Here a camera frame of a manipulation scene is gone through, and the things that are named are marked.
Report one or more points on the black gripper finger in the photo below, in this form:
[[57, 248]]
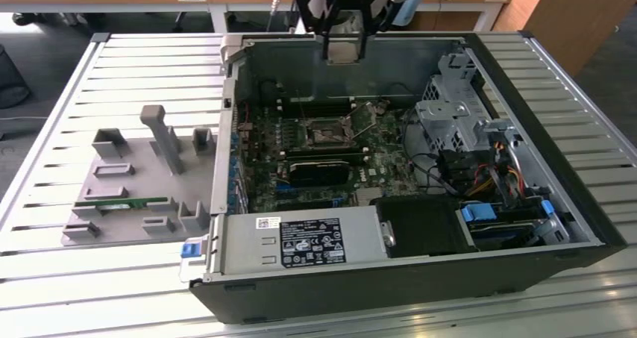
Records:
[[369, 24], [330, 28]]

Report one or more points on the silver square CPU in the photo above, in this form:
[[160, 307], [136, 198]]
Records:
[[344, 54]]

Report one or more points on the CPU socket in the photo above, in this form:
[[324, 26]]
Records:
[[325, 134]]

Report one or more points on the black RAM slot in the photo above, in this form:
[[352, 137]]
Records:
[[322, 151], [325, 158]]

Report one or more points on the silver metal drive cage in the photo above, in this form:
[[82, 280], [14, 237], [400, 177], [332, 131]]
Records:
[[448, 129]]

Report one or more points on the green motherboard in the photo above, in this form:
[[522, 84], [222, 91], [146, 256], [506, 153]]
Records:
[[382, 166]]

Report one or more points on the black expansion card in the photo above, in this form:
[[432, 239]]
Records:
[[318, 174]]

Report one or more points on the brown wooden cabinet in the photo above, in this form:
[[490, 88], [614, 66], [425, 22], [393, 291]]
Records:
[[571, 17]]

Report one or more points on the silver chipset heatsink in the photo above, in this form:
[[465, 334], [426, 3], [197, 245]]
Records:
[[369, 197]]

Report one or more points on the blue disk carrier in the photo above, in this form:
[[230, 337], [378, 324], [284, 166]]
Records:
[[477, 213]]

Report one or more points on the grey plastic parts rack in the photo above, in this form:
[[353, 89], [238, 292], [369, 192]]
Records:
[[144, 188]]

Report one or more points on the silver power supply unit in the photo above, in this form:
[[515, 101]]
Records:
[[238, 241]]

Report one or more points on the small blue plastic clip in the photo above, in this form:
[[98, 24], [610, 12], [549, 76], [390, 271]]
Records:
[[546, 208]]

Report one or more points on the green RAM stick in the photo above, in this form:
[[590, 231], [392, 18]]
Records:
[[129, 202]]

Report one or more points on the blue case latch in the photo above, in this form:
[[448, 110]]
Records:
[[190, 250]]

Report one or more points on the black open PC case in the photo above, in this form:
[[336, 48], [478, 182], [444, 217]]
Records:
[[348, 297]]

